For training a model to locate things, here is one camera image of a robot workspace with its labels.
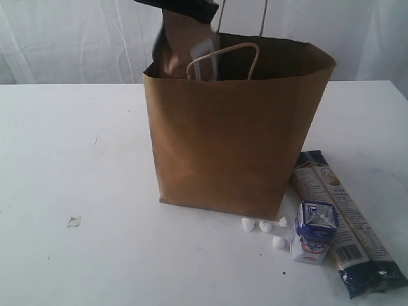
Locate milk carton blue white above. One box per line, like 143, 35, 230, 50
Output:
290, 201, 339, 265

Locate brown coffee pouch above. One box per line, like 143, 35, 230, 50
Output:
152, 10, 217, 79

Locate white curtain backdrop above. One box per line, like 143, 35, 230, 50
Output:
1, 1, 407, 92

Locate brown paper bag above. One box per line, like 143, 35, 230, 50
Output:
143, 28, 336, 219

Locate torn label scrap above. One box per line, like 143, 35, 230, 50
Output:
67, 216, 81, 228

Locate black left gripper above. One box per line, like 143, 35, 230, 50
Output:
135, 0, 219, 24

